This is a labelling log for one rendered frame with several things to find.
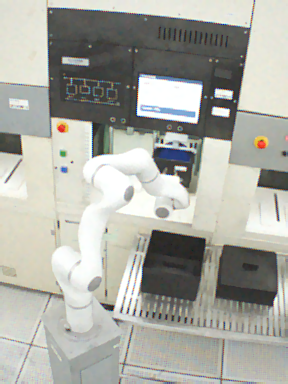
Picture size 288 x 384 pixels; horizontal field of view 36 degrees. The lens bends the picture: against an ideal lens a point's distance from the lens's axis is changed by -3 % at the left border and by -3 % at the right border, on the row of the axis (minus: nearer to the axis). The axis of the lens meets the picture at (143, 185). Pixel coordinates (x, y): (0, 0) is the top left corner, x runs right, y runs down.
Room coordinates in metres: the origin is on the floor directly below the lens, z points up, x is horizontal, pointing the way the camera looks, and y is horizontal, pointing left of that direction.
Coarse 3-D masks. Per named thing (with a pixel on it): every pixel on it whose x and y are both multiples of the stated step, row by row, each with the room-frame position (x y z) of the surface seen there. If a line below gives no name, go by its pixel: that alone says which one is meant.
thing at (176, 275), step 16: (160, 240) 1.72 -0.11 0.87; (176, 240) 1.71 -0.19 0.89; (192, 240) 1.70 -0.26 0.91; (160, 256) 1.71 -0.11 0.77; (176, 256) 1.71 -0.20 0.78; (192, 256) 1.69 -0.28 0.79; (144, 272) 1.46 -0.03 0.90; (160, 272) 1.45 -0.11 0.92; (176, 272) 1.60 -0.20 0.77; (192, 272) 1.61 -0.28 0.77; (144, 288) 1.46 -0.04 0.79; (160, 288) 1.44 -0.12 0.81; (176, 288) 1.43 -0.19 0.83; (192, 288) 1.42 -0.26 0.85
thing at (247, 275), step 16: (224, 256) 1.64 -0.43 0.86; (240, 256) 1.65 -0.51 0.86; (256, 256) 1.65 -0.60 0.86; (272, 256) 1.66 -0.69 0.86; (224, 272) 1.53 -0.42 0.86; (240, 272) 1.54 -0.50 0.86; (256, 272) 1.54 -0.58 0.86; (272, 272) 1.55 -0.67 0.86; (224, 288) 1.45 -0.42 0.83; (240, 288) 1.44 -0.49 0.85; (256, 288) 1.44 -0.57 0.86; (272, 288) 1.44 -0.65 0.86; (272, 304) 1.41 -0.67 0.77
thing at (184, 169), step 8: (168, 136) 2.17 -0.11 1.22; (176, 136) 2.17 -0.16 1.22; (184, 136) 2.18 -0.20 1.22; (160, 144) 2.20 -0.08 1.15; (176, 144) 2.17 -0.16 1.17; (192, 144) 2.27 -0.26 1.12; (192, 152) 2.26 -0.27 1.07; (160, 160) 2.10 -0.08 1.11; (168, 160) 2.09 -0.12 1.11; (176, 160) 2.09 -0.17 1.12; (192, 160) 2.11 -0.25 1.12; (160, 168) 2.10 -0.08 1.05; (168, 168) 2.10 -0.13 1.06; (176, 168) 2.09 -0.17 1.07; (184, 168) 2.08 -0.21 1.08; (192, 168) 2.21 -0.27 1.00; (184, 176) 2.09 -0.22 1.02; (184, 184) 2.09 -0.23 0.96
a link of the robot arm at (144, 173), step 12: (108, 156) 1.43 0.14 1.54; (120, 156) 1.43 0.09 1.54; (132, 156) 1.43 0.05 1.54; (144, 156) 1.46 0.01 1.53; (84, 168) 1.39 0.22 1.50; (96, 168) 1.37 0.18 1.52; (120, 168) 1.42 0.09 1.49; (132, 168) 1.42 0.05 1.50; (144, 168) 1.44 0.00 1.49; (156, 168) 1.51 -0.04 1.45; (144, 180) 1.48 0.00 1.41
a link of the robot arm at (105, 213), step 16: (96, 176) 1.34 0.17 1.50; (112, 176) 1.32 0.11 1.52; (112, 192) 1.28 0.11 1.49; (128, 192) 1.28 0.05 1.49; (96, 208) 1.28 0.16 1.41; (112, 208) 1.27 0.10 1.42; (80, 224) 1.28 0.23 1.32; (96, 224) 1.26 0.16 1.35; (80, 240) 1.24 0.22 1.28; (96, 240) 1.25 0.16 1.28; (96, 256) 1.22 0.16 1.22; (80, 272) 1.17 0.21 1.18; (96, 272) 1.19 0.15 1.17; (80, 288) 1.14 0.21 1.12; (96, 288) 1.16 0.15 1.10
